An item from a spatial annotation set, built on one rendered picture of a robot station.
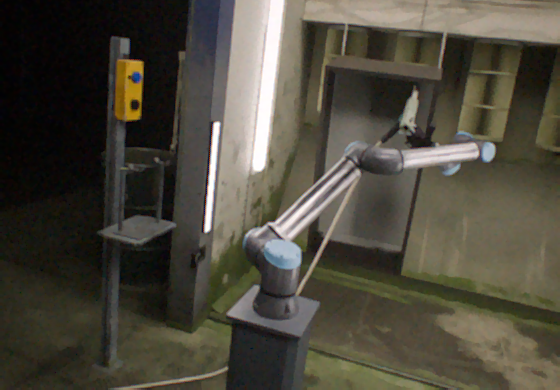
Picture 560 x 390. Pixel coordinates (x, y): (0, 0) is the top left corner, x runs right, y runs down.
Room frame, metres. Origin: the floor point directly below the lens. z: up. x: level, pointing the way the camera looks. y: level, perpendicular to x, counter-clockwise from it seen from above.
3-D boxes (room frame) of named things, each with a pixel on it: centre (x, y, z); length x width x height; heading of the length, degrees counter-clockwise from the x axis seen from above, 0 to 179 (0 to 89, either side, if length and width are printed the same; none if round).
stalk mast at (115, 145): (2.13, 0.76, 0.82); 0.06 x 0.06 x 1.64; 72
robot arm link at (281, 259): (1.78, -0.05, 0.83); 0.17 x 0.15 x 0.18; 26
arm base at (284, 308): (1.77, -0.06, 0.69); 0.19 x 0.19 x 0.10
